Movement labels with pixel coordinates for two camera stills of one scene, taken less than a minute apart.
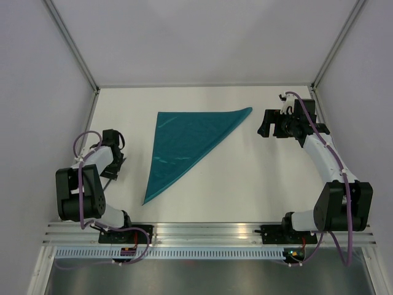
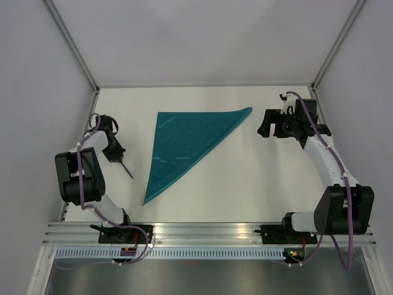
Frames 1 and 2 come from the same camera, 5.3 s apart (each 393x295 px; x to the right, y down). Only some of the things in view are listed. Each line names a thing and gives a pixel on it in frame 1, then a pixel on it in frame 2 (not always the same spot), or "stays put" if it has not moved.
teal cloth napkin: x=183 y=142 stays put
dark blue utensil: x=107 y=184 → x=127 y=169
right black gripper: x=273 y=115 stays put
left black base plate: x=128 y=236 stays put
